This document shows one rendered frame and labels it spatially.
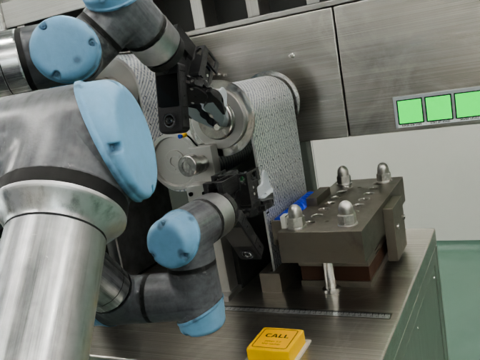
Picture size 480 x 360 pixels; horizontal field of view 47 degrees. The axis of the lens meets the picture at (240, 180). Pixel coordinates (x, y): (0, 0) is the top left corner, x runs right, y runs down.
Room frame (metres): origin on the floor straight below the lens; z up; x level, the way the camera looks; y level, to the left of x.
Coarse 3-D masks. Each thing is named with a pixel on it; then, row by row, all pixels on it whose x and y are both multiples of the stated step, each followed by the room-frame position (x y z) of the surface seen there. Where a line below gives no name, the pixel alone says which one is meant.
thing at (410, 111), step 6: (402, 102) 1.22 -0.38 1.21; (408, 102) 1.21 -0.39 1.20; (414, 102) 1.21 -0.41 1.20; (420, 102) 1.20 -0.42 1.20; (402, 108) 1.22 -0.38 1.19; (408, 108) 1.22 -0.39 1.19; (414, 108) 1.21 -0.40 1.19; (420, 108) 1.20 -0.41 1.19; (402, 114) 1.22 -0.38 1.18; (408, 114) 1.22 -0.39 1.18; (414, 114) 1.21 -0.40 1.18; (420, 114) 1.20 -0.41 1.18; (402, 120) 1.22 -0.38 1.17; (408, 120) 1.22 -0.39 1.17; (414, 120) 1.21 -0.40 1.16; (420, 120) 1.20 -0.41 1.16
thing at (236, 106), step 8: (232, 96) 1.05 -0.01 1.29; (232, 104) 1.05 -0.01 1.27; (240, 104) 1.04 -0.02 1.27; (240, 112) 1.04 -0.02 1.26; (192, 120) 1.09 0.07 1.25; (240, 120) 1.04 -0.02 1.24; (240, 128) 1.04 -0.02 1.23; (200, 136) 1.08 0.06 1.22; (232, 136) 1.05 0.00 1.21; (240, 136) 1.04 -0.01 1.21; (216, 144) 1.07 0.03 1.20; (224, 144) 1.06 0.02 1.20; (232, 144) 1.05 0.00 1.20
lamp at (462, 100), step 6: (456, 96) 1.17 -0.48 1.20; (462, 96) 1.16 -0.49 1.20; (468, 96) 1.16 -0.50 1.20; (474, 96) 1.15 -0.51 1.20; (456, 102) 1.17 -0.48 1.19; (462, 102) 1.16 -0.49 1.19; (468, 102) 1.16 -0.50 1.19; (474, 102) 1.15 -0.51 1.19; (456, 108) 1.17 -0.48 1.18; (462, 108) 1.16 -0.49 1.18; (468, 108) 1.16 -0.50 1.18; (474, 108) 1.15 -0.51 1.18; (462, 114) 1.16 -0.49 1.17; (468, 114) 1.16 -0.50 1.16; (474, 114) 1.15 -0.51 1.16
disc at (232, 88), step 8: (216, 80) 1.07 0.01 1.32; (216, 88) 1.07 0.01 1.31; (224, 88) 1.06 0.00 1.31; (232, 88) 1.05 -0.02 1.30; (240, 88) 1.05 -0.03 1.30; (240, 96) 1.05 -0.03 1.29; (248, 104) 1.04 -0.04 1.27; (248, 112) 1.04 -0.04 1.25; (248, 120) 1.04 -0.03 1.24; (192, 128) 1.10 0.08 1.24; (248, 128) 1.05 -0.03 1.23; (248, 136) 1.05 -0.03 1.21; (200, 144) 1.10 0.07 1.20; (240, 144) 1.06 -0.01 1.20; (224, 152) 1.07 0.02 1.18; (232, 152) 1.07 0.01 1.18
